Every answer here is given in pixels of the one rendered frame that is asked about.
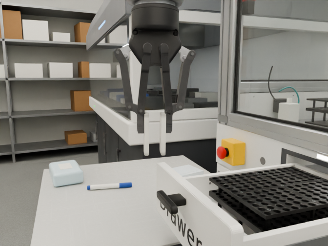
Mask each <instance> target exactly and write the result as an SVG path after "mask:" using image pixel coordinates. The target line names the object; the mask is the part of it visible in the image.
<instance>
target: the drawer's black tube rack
mask: <svg viewBox="0 0 328 246"><path fill-rule="evenodd" d="M218 178H219V179H222V180H223V181H225V182H226V183H228V184H229V185H231V186H232V187H234V188H236V189H237V190H239V191H240V193H243V194H245V195H247V196H248V197H250V198H251V199H253V200H254V201H256V202H258V203H259V204H261V205H262V206H264V207H265V208H267V209H268V210H269V211H272V212H273V213H275V214H276V216H275V218H272V219H267V220H265V219H264V218H263V217H261V216H260V215H258V214H257V213H255V212H254V211H252V210H251V209H250V208H248V207H247V206H245V205H244V204H242V203H241V202H239V201H238V200H236V199H235V198H234V197H232V196H231V195H229V194H228V193H226V192H225V191H224V190H222V189H221V188H219V187H218V189H216V190H210V191H209V196H210V197H211V198H213V199H214V200H215V201H217V202H218V206H219V207H220V208H222V206H223V207H224V208H225V209H227V210H228V211H229V212H230V213H232V214H233V215H234V216H235V217H237V218H238V223H239V224H241V225H243V223H244V224H245V225H247V226H248V227H249V228H250V229H252V230H253V231H254V232H255V233H260V232H265V231H269V230H274V229H278V228H283V227H287V226H292V225H297V224H301V223H306V222H310V221H315V220H319V219H323V218H328V180H327V179H324V178H322V177H319V176H316V175H314V174H311V173H309V172H306V171H303V170H301V169H298V168H296V167H293V166H291V167H283V168H277V169H269V170H262V171H254V172H247V173H240V174H232V175H225V176H218Z"/></svg>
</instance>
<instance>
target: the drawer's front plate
mask: <svg viewBox="0 0 328 246"><path fill-rule="evenodd" d="M159 190H163V191H164V192H165V194H166V195H171V194H178V193H180V194H181V195H182V196H183V197H184V198H185V199H186V205H183V206H178V213H177V214H175V215H176V226H175V225H174V224H173V223H172V221H171V214H170V213H169V212H168V216H167V209H166V208H165V210H162V208H161V207H160V200H159V199H158V198H157V211H158V212H159V214H160V215H161V216H162V218H163V219H164V221H165V222H166V223H167V225H168V226H169V228H170V229H171V230H172V232H173V233H174V234H175V236H176V237H177V239H178V240H179V241H180V243H181V244H182V245H183V246H190V245H189V243H188V239H187V230H188V229H189V228H190V229H191V230H192V232H193V235H194V242H193V241H192V240H191V239H190V237H189V241H190V243H191V245H192V246H196V242H197V238H198V240H200V241H201V242H202V245H201V244H200V243H198V246H243V239H244V230H243V227H242V225H241V224H239V223H238V222H237V221H236V220H235V219H233V218H232V217H231V216H230V215H228V214H227V213H226V212H225V211H224V210H222V209H221V208H220V207H219V206H217V205H216V204H215V203H214V202H213V201H211V200H210V199H209V198H208V197H207V196H206V195H204V194H203V193H202V192H201V191H199V190H198V189H197V188H196V187H195V186H193V185H192V184H191V183H190V182H188V181H187V180H186V179H185V178H184V177H182V176H181V175H180V174H179V173H177V172H176V171H175V170H174V169H173V168H171V167H170V166H169V165H168V164H166V163H165V162H161V163H157V164H156V192H157V191H159ZM177 215H179V225H180V220H181V219H182V222H183V228H184V224H186V226H185V233H184V237H183V234H182V226H181V230H180V231H179V228H178V217H177Z"/></svg>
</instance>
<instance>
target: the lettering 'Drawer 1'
mask: <svg viewBox="0 0 328 246"><path fill-rule="evenodd" d="M160 207H161V208H162V210H165V207H164V208H163V207H162V203H161V202H160ZM172 216H173V217H174V221H172ZM177 217H178V228H179V231H180V230H181V226H182V234H183V237H184V235H185V226H186V224H184V228H183V222H182V219H181V220H180V225H179V215H177ZM171 221H172V223H173V224H174V225H175V226H176V215H175V214H174V215H171ZM189 232H191V233H192V237H193V238H192V237H191V236H190V235H189ZM189 237H190V239H191V240H192V241H193V242H194V235H193V232H192V230H191V229H190V228H189V229H188V230H187V239H188V243H189V245H190V246H192V245H191V243H190V241H189ZM198 243H200V244H201V245H202V242H201V241H200V240H198V238H197V242H196V246H198Z"/></svg>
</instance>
